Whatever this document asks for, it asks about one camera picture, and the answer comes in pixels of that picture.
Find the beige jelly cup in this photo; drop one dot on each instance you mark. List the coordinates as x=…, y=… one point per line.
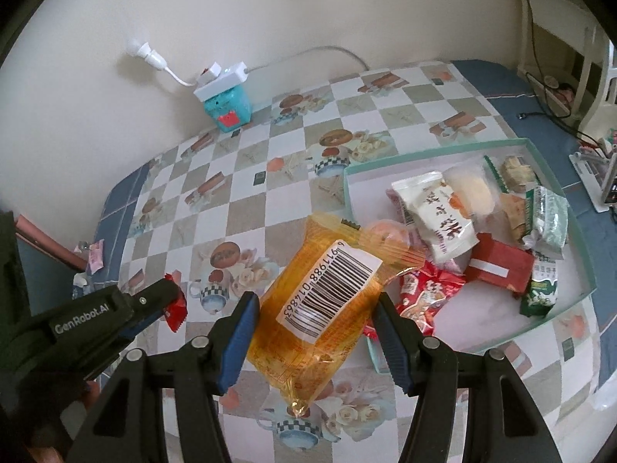
x=390, y=233

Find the small red candy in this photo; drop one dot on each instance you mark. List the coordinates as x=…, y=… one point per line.
x=175, y=313

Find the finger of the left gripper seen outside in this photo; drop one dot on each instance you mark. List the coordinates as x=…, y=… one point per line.
x=148, y=306

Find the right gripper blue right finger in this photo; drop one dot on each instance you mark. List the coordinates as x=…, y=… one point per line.
x=397, y=357

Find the blue white crumpled cloth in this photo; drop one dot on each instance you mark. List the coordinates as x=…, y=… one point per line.
x=81, y=285

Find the red rectangular snack packet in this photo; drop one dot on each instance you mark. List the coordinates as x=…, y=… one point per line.
x=499, y=264

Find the white power strip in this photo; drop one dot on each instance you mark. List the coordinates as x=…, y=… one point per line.
x=228, y=78

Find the white wall plug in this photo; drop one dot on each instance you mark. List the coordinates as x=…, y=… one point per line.
x=146, y=52

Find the orange snack packet with barcode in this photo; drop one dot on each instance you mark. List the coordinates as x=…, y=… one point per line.
x=315, y=311

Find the teal toy basket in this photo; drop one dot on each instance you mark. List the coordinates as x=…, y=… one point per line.
x=230, y=109

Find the orange striped snack packet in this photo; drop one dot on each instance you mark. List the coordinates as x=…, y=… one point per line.
x=514, y=208

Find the white phone stand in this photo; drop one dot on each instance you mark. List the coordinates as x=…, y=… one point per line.
x=598, y=175

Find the green bean biscuit packet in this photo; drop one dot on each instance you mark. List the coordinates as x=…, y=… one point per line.
x=546, y=232

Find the red crinkled snack bag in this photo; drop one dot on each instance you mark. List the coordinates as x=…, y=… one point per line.
x=423, y=291

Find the small pink wrapper packet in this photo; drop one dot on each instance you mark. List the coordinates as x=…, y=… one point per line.
x=94, y=252

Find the white snack packet red text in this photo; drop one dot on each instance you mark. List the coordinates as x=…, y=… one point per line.
x=440, y=216

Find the green edged cracker packet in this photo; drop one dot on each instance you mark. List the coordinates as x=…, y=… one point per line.
x=512, y=174

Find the round bun in clear wrapper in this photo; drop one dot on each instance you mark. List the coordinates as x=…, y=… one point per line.
x=475, y=187

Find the pink rolled mat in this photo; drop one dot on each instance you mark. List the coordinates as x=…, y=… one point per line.
x=39, y=239

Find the teal shallow tray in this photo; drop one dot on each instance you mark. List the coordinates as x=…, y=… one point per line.
x=485, y=312

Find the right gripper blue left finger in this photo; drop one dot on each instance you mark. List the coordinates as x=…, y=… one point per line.
x=238, y=331

